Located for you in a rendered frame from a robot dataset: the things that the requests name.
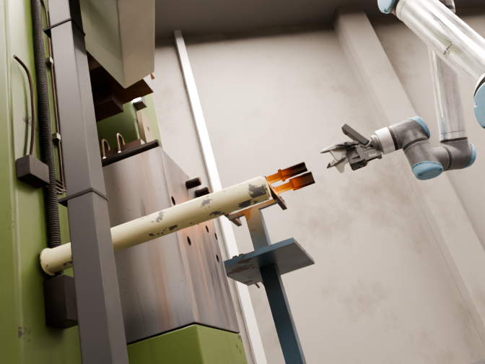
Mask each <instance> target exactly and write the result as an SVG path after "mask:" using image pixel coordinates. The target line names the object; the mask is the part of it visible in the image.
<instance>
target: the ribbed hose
mask: <svg viewBox="0 0 485 364"><path fill-rule="evenodd" d="M31 7H32V26H33V36H34V46H35V65H36V76H37V86H38V105H39V115H40V133H41V143H42V153H43V163H44V164H46V165H47V166H48V170H49V180H50V184H49V185H47V186H48V187H49V188H45V200H46V201H45V202H46V211H47V222H48V238H49V239H48V240H49V248H50V249H52V248H56V247H58V246H61V233H60V224H59V223H60V222H59V215H58V197H57V189H56V173H55V165H54V156H53V140H52V130H51V114H50V106H49V97H48V81H47V72H46V62H45V47H44V38H43V23H42V14H41V5H40V0H31ZM51 277H52V278H51V279H47V280H45V281H43V291H44V302H45V324H46V326H47V327H54V328H60V329H68V328H71V327H73V326H77V325H78V319H77V305H76V296H75V288H74V278H73V277H71V276H69V275H65V274H64V271H63V270H62V271H60V272H56V273H55V275H53V276H51Z"/></svg>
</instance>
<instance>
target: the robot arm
mask: <svg viewBox="0 0 485 364"><path fill-rule="evenodd" d="M378 6H379V9H380V11H381V12H383V13H386V14H388V13H393V14H394V15H395V16H397V18H399V20H401V21H403V22H404V23H405V24H406V25H407V26H408V27H409V28H410V29H411V30H412V31H413V32H414V33H416V34H417V35H418V36H419V37H420V38H421V39H422V40H423V41H424V42H425V43H426V44H427V46H428V51H429V62H430V68H431V74H432V84H433V90H434V101H435V107H436V112H437V122H438V129H439V135H440V146H436V147H432V146H431V144H430V142H429V138H430V132H429V128H428V127H427V125H426V123H425V121H424V120H423V119H422V118H421V117H419V116H415V117H413V118H408V119H407V120H405V121H402V122H399V123H396V124H393V125H392V126H388V127H385V128H383V129H380V130H377V131H375V134H374V135H372V136H371V140H372V141H371V142H370V141H369V140H368V139H367V138H365V137H364V136H362V135H361V134H360V133H359V132H358V131H356V130H354V129H353V128H352V127H351V126H349V125H348V124H347V123H345V124H344V125H343V126H342V127H341V129H342V132H343V133H344V134H345V135H347V136H348V137H349V138H350V139H352V140H353V142H342V143H338V144H335V145H332V146H330V147H326V148H325V149H323V150H322V151H320V153H321V154H322V153H327V152H330V153H331V154H332V156H333V157H334V159H335V160H333V161H332V162H330V163H329V164H328V166H327V169H329V168H332V167H334V166H335V167H336V169H337V170H338V171H339V173H343V172H344V166H345V164H347V163H349V165H350V167H351V169H352V170H353V171H354V170H358V169H360V168H363V167H365V166H367V165H368V164H369V163H368V162H369V161H371V160H374V159H377V158H378V159H382V158H383V157H382V154H383V155H386V154H388V153H391V152H394V151H397V150H400V149H402V150H403V152H404V154H405V156H406V159H407V160H408V163H409V165H410V166H411V171H412V172H413V174H414V175H415V177H416V178H417V179H419V180H422V181H425V180H428V179H432V178H436V177H437V176H439V175H440V174H442V172H444V171H448V170H457V169H458V170H460V169H464V168H468V167H470V166H471V165H472V164H473V163H474V162H475V160H476V148H475V147H474V145H473V144H471V143H470V142H469V141H468V136H467V134H466V125H465V119H464V112H463V102H462V97H461V91H460V80H459V77H461V78H462V79H463V80H464V81H465V82H466V83H467V84H468V85H469V86H470V87H471V88H472V89H473V90H474V92H473V99H474V102H475V106H474V107H473V110H474V114H475V117H476V120H477V121H478V123H479V124H480V126H481V127H482V128H483V129H485V40H484V39H483V38H482V37H481V36H480V35H479V34H477V33H476V32H475V31H474V30H472V29H471V28H470V27H469V26H467V24H466V23H464V22H463V21H462V20H461V19H459V18H458V17H457V16H455V15H454V13H455V5H454V1H453V0H378Z"/></svg>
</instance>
